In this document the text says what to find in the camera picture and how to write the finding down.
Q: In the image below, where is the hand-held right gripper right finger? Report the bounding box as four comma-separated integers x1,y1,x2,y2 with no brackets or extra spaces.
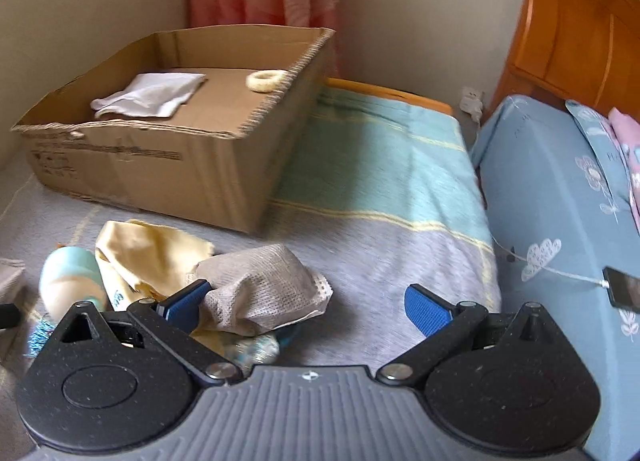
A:
376,283,568,387

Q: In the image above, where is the black smartphone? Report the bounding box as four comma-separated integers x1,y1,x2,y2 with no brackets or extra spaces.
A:
602,266,640,313

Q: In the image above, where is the pink floral pillow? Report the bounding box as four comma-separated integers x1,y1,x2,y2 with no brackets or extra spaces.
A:
608,108,640,194

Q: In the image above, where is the checked grey green blanket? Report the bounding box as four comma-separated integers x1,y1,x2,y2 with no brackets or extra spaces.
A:
0,78,503,461

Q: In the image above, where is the teal and cream plush toy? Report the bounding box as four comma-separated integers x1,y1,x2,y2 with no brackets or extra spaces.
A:
39,241,108,323

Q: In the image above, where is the blue tassel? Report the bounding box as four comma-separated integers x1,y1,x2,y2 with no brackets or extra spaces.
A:
27,318,57,357

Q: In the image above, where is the white charging cable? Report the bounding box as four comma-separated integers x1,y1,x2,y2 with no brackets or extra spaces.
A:
490,235,611,290

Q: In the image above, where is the white wall charger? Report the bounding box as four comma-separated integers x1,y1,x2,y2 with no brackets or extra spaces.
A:
459,86,486,116

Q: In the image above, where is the cardboard box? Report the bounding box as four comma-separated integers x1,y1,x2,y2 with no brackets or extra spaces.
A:
11,27,337,234

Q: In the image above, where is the pale yellow cloth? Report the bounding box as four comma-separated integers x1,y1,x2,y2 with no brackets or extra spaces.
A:
95,220,217,342

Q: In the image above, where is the white folded cloth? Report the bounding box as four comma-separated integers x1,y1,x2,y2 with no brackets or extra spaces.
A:
90,72,208,119

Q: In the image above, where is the orange wooden headboard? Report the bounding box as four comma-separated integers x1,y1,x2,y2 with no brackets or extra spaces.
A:
492,0,640,118

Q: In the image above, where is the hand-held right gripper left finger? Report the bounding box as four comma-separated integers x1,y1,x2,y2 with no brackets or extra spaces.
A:
50,278,243,387

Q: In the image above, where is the grey mesh cloth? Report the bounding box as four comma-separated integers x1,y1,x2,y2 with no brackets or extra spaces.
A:
192,243,334,335

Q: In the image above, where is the green patterned sachet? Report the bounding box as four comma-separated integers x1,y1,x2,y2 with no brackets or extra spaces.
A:
222,332,282,376

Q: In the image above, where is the cream fabric ring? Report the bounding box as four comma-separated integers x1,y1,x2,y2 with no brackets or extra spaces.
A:
246,70,291,92

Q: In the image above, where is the blue floral pillow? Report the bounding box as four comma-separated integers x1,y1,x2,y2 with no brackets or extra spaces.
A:
565,100,640,234

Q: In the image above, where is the wooden bed frame rail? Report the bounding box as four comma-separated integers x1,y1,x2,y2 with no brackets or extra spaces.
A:
325,78,455,116

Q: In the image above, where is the beige cloth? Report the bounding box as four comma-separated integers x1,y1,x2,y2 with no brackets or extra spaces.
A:
0,258,26,305

